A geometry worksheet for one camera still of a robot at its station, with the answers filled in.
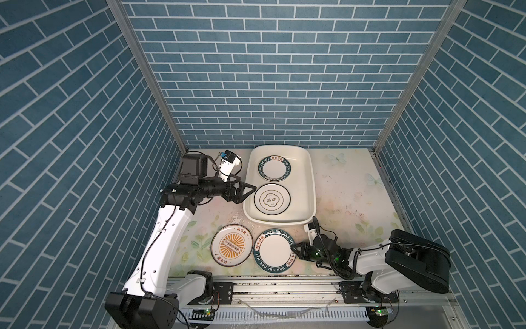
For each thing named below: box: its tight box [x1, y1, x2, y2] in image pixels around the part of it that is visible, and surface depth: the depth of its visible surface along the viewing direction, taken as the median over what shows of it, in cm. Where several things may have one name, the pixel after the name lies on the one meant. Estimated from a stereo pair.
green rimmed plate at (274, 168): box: [257, 154, 292, 183], surface depth 113 cm
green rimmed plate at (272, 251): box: [252, 228, 296, 274], surface depth 85 cm
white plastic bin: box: [243, 144, 317, 225], surface depth 104 cm
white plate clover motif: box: [253, 183, 292, 216], surface depth 101 cm
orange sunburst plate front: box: [210, 223, 254, 268], surface depth 86 cm
